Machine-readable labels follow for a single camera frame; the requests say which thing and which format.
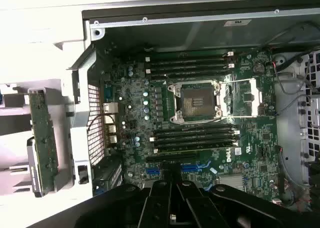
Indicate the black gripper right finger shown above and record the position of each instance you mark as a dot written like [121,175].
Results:
[195,205]

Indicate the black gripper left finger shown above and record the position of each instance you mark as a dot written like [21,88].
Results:
[155,203]

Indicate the blue expansion slot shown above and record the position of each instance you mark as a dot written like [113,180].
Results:
[153,171]

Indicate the long black expansion slot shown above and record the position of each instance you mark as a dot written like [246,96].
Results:
[170,157]

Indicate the black perforated slot cover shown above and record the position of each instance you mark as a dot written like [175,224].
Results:
[111,170]

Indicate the black RAM slot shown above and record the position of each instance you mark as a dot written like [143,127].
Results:
[195,145]
[195,138]
[195,132]
[187,60]
[187,54]
[195,127]
[187,67]
[187,74]

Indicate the green Dell motherboard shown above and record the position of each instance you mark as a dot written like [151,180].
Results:
[260,137]

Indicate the CPU socket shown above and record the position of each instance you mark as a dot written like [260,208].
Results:
[197,102]

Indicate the silver ethernet port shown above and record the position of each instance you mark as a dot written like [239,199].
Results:
[110,107]

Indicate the silver socket cover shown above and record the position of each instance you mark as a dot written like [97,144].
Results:
[255,97]

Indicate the thin metal locking lever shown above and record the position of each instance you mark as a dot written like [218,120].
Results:
[237,81]

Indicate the round coin cell battery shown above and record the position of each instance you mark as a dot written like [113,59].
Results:
[258,69]

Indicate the metal disk bay cage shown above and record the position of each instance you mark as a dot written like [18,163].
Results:
[313,112]

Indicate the white parts rack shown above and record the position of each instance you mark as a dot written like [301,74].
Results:
[52,87]

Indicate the open metal PC case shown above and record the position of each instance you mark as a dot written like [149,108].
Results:
[175,37]

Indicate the white case label sticker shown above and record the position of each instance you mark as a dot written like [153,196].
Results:
[237,22]

